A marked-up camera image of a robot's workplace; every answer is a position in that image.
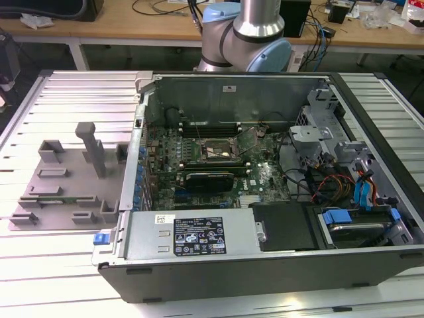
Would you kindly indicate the black equipment case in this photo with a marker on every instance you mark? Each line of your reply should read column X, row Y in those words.
column 49, row 8

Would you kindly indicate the black desktop box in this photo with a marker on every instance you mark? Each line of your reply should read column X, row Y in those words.
column 298, row 16

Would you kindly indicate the grey parts rack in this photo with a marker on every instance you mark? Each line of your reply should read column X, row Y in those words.
column 66, row 185

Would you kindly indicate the grey case corner bracket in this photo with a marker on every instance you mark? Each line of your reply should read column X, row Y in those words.
column 144, row 79

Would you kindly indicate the small black container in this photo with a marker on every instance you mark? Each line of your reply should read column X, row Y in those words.
column 338, row 15

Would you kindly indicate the silver drive cage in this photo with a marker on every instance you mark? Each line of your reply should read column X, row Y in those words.
column 309, row 134

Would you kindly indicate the clear plastic bags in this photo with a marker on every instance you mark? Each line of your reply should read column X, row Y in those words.
column 381, row 15

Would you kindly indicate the black RAM slot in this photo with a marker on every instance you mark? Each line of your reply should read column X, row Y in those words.
column 215, row 165
column 215, row 161
column 215, row 134
column 215, row 127
column 215, row 168
column 215, row 130
column 215, row 124

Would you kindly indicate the black graphics card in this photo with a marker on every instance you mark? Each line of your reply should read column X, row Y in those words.
column 208, row 182

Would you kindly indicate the small black adapter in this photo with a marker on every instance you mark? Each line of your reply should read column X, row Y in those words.
column 328, row 32

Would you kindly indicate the black plastic cover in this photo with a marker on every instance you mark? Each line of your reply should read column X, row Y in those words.
column 281, row 225

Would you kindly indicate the red and white package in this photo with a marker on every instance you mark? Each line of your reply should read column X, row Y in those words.
column 414, row 10

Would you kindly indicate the silver power supply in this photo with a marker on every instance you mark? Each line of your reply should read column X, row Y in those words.
column 149, row 238

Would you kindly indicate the hard disk in blue carrier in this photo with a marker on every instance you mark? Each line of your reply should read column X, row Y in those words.
column 354, row 228

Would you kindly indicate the round coin cell battery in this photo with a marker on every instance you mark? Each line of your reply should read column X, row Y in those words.
column 260, row 132

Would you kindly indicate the green RAM stick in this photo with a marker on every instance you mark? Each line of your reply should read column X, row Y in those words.
column 49, row 200

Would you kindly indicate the green motherboard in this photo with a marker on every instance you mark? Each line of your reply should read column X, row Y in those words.
column 265, row 192

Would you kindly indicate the silver finned heatsink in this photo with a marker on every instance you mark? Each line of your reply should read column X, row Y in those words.
column 250, row 199

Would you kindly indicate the wooden desk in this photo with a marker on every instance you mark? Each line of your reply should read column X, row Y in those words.
column 132, row 28

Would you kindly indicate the blue plastic case latch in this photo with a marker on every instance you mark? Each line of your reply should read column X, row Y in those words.
column 101, row 238

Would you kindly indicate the open black PC case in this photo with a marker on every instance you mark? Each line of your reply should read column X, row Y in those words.
column 232, row 285

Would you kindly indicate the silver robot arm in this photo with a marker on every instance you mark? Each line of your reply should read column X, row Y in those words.
column 258, row 20

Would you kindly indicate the silver metal bracket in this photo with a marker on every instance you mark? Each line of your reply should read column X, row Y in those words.
column 351, row 149

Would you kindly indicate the white crumpled plastic bag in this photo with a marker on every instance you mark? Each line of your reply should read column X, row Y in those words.
column 33, row 20

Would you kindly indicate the CPU socket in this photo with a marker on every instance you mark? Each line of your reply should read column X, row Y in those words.
column 213, row 149

